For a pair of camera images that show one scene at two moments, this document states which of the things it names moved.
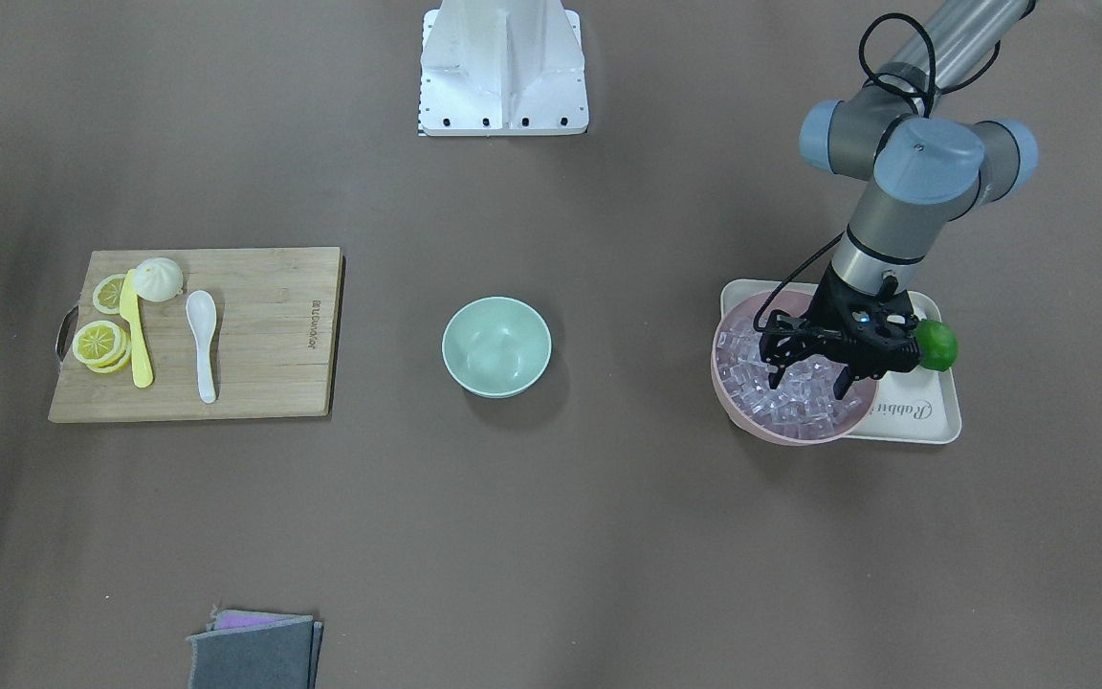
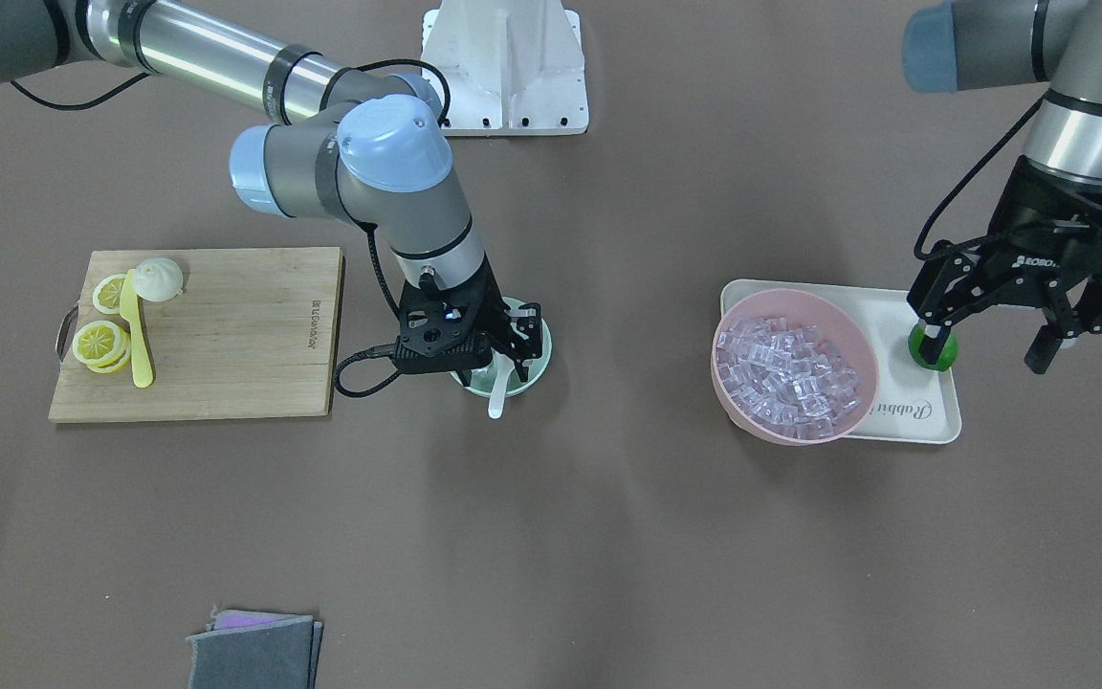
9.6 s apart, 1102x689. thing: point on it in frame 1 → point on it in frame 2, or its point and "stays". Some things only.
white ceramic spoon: [202, 313] → [496, 401]
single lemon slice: [106, 296] stays
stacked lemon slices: [102, 345] stays
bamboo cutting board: [273, 338] stays
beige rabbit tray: [915, 405] stays
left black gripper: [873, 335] → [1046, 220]
